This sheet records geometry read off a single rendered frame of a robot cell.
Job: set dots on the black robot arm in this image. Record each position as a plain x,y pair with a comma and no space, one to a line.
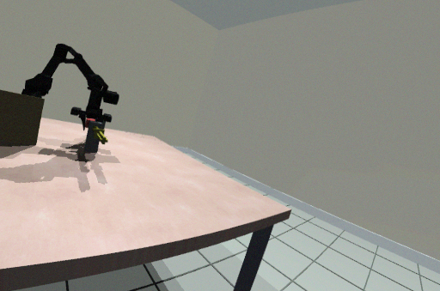
41,84

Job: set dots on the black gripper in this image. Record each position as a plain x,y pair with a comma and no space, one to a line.
82,114

